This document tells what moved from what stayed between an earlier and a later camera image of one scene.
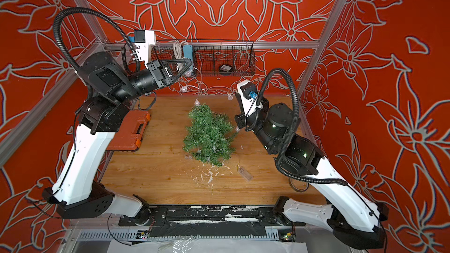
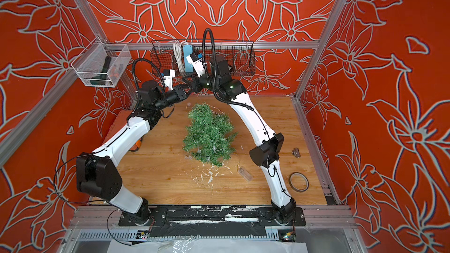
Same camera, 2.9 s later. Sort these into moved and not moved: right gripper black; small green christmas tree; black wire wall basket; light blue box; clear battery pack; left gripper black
Moved: left gripper black; right gripper black
Not moved: small green christmas tree; light blue box; clear battery pack; black wire wall basket
